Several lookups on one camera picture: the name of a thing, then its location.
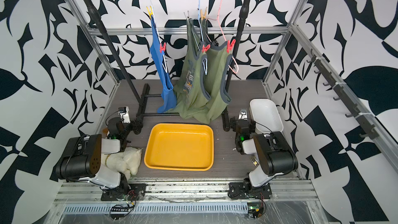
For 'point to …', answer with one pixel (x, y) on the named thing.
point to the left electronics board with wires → (118, 212)
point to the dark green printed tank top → (190, 100)
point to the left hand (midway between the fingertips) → (132, 113)
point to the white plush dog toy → (127, 162)
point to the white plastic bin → (264, 113)
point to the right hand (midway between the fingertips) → (243, 116)
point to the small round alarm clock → (255, 161)
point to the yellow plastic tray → (180, 147)
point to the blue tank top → (168, 100)
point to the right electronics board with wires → (256, 210)
